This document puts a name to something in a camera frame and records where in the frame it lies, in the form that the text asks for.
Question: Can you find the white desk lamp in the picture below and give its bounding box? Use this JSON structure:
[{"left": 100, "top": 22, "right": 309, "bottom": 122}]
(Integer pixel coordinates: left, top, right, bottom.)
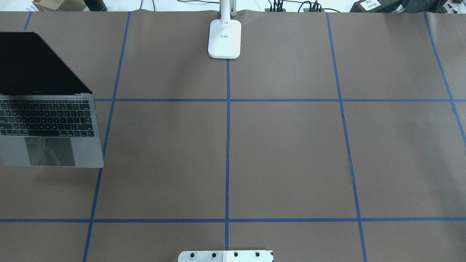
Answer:
[{"left": 208, "top": 0, "right": 242, "bottom": 59}]

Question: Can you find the brown cardboard box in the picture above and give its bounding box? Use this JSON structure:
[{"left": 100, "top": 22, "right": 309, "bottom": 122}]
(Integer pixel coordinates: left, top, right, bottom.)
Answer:
[{"left": 32, "top": 0, "right": 86, "bottom": 12}]

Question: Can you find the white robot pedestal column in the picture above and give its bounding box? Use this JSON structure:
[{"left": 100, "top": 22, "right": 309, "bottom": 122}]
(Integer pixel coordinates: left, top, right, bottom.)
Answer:
[{"left": 177, "top": 250, "right": 274, "bottom": 262}]

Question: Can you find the grey laptop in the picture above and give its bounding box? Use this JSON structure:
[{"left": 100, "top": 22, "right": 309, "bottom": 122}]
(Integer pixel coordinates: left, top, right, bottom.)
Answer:
[{"left": 0, "top": 31, "right": 104, "bottom": 168}]

